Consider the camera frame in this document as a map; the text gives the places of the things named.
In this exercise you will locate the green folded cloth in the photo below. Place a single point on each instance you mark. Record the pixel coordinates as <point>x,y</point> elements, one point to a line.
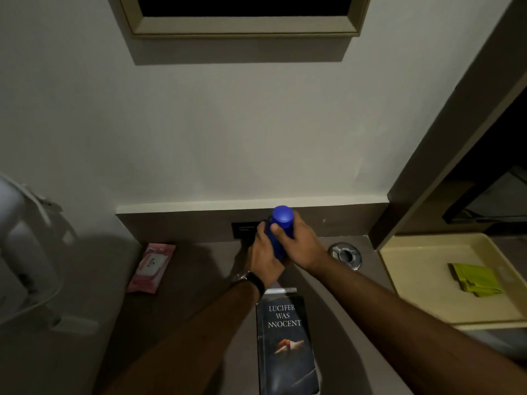
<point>475,278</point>

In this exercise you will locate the dark paperback book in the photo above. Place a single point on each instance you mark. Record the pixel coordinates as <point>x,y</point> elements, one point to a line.
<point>286,345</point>

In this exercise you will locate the white hair dryer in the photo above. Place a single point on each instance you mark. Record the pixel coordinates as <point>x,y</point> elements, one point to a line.
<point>29,250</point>

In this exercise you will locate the person's right thumb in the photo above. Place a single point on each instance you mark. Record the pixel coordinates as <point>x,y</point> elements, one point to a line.
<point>282,231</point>

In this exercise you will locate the person's left thumb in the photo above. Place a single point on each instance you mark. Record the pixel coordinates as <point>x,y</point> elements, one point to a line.
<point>262,230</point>

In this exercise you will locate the black wristwatch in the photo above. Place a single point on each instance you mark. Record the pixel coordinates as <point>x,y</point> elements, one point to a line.
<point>254,280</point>

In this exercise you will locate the pink wet wipes packet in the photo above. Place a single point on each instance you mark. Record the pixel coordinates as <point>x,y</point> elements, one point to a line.
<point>150,267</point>

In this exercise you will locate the blue bottle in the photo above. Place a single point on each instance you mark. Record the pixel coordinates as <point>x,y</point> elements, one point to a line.
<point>280,232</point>

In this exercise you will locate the black wall socket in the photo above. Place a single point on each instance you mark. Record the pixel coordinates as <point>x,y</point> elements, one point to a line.
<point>243,230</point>

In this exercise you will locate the cream plastic tray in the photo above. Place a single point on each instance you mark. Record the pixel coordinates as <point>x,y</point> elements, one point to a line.
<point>448,279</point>

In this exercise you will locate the person's left hand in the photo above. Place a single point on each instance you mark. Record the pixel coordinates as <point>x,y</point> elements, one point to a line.
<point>262,259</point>

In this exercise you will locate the person's left forearm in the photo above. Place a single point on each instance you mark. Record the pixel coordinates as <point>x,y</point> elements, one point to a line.
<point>185,337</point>

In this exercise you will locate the person's right hand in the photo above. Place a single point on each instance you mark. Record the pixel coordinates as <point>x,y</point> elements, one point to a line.
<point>302,242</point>

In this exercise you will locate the brown wooden cabinet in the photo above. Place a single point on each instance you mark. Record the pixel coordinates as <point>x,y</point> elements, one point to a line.
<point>465,152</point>

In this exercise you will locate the framed mirror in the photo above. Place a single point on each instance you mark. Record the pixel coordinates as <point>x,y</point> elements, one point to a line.
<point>243,14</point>

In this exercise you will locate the person's right forearm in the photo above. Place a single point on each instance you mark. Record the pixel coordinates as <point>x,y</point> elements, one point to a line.
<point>416,329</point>

